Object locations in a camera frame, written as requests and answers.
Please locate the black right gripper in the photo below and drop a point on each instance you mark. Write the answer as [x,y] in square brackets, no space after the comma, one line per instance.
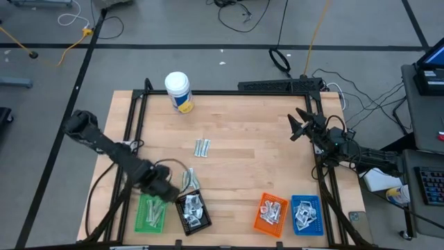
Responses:
[316,126]

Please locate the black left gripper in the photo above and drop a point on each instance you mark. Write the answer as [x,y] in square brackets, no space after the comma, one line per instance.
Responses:
[157,190]

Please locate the black plastic basket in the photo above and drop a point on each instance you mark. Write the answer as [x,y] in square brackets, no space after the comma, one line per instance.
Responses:
[206,222]

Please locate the orange plastic basket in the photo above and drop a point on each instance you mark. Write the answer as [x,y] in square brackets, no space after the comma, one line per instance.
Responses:
[265,229]

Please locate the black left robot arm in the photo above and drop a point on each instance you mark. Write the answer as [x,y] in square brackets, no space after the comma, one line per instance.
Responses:
[104,146]

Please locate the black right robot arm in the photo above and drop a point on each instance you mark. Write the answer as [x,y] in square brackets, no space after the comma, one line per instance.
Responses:
[364,156]

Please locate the green plastic basket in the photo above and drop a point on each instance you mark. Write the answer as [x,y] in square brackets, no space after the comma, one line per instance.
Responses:
[140,222]

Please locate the black perforated long box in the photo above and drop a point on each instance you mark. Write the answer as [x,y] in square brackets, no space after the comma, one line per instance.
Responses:
[277,85]

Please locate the white box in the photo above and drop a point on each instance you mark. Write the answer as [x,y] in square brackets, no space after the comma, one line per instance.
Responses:
[379,182]

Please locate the black desk beam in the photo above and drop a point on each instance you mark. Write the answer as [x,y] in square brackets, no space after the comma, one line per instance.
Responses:
[402,144]

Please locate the white-lidded disinfectant wipes canister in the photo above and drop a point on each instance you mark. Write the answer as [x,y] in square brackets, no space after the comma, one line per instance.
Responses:
[177,89]

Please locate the blue plastic basket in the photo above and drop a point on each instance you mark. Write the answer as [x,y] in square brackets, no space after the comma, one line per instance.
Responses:
[298,233]

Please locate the grey desk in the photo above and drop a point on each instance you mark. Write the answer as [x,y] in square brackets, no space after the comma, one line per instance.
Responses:
[426,222]
[423,121]

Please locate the small wipes canister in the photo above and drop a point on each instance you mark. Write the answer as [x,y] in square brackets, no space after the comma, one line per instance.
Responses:
[399,195]

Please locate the black laptop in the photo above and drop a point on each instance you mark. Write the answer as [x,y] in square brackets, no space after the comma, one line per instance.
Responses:
[430,81]

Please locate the small red object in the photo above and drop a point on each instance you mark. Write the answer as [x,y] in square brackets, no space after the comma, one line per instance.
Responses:
[441,136]

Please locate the black keyboard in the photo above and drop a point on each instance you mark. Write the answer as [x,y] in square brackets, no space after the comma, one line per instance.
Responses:
[431,185]

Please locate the black caster wheel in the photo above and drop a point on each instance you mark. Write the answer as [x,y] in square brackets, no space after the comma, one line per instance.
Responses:
[405,235]

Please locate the black floor object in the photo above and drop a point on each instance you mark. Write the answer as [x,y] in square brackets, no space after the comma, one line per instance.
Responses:
[5,116]

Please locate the grey floor base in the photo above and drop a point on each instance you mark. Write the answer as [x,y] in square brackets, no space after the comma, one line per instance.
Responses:
[15,82]
[41,2]

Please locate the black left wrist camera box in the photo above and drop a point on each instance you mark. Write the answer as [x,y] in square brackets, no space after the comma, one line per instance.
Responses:
[161,173]

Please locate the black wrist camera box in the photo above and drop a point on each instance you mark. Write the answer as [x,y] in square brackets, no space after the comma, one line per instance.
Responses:
[161,173]
[337,136]

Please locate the silver corner bracket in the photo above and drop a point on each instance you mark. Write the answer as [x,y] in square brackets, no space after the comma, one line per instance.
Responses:
[316,150]

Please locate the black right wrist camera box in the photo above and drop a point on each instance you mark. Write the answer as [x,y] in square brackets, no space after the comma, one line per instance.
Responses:
[337,136]

